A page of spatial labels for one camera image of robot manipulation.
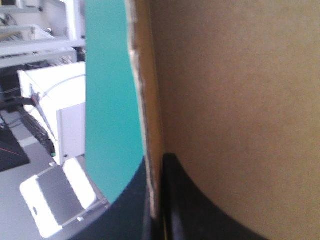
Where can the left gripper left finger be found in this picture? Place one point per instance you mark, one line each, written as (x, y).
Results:
(125, 220)

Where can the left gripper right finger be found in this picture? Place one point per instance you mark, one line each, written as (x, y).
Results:
(190, 215)

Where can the brown cardboard box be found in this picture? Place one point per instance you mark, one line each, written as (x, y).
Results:
(237, 100)

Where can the black mat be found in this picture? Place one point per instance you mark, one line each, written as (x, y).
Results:
(11, 152)

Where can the white cabinet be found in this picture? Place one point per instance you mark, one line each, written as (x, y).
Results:
(67, 95)

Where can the grey metal rack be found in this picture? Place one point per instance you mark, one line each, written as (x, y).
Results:
(37, 37)

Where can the silver metal bracket plate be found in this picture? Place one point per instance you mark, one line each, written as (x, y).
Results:
(57, 195)

